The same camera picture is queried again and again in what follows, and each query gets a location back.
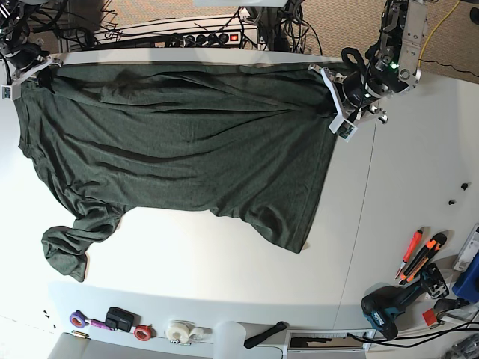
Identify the blue box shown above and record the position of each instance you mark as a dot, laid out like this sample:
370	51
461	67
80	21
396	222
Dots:
466	286

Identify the black power strip red switch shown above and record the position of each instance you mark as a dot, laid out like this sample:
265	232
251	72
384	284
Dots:
221	40

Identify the black action camera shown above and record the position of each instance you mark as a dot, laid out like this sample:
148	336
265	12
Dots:
119	319

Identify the white plastic cup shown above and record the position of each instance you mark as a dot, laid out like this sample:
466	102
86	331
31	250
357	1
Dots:
228	340

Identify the teal black cordless drill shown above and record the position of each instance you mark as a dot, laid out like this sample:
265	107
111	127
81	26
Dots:
382	307

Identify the dark green t-shirt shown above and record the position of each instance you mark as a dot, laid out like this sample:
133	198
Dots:
251	143

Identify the red tape roll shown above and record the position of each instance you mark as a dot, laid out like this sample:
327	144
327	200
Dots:
143	332

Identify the red square tag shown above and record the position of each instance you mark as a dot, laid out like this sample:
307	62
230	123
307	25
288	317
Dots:
430	317

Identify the orange black utility knife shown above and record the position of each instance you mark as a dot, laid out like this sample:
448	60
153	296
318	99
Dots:
427	252

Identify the black robot arm, image right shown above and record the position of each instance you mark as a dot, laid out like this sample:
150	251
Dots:
389	67

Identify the purple tape roll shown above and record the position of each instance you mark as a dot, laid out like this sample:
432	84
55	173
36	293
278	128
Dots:
78	319

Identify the white gripper body, image right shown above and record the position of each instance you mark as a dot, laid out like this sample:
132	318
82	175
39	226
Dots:
352	105

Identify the white gripper body, image left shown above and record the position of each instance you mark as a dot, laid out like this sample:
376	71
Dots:
11	87

